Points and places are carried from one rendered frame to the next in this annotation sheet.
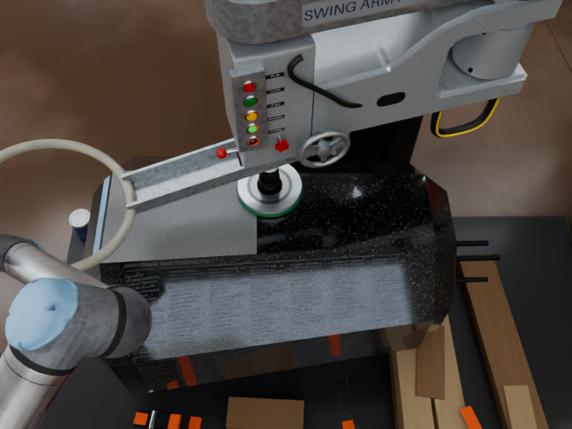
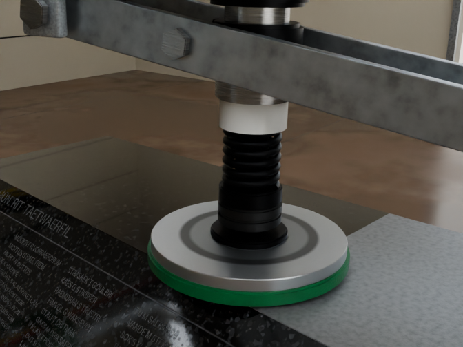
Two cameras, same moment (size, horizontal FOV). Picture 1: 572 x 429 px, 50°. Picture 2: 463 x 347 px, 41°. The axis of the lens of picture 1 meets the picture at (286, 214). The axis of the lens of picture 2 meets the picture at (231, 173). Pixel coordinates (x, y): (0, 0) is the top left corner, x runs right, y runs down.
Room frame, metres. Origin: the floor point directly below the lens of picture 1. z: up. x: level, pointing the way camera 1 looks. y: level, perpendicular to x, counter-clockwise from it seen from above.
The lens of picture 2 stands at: (1.61, 0.46, 1.18)
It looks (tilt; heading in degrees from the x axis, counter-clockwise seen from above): 18 degrees down; 223
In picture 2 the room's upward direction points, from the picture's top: 2 degrees clockwise
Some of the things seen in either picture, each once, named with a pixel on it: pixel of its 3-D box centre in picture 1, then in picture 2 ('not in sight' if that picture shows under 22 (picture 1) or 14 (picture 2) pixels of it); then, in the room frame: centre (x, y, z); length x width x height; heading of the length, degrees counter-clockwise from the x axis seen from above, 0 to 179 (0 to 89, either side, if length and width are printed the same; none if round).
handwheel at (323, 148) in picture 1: (320, 140); not in sight; (1.06, -0.09, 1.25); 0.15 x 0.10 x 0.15; 106
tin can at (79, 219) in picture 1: (83, 225); not in sight; (1.47, 0.96, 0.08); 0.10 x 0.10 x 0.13
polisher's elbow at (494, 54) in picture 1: (493, 31); not in sight; (1.32, -0.58, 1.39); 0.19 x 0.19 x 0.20
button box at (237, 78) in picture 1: (249, 111); not in sight; (1.01, 0.09, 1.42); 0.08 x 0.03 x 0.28; 106
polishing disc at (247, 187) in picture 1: (269, 185); (249, 238); (1.14, 0.05, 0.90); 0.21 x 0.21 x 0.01
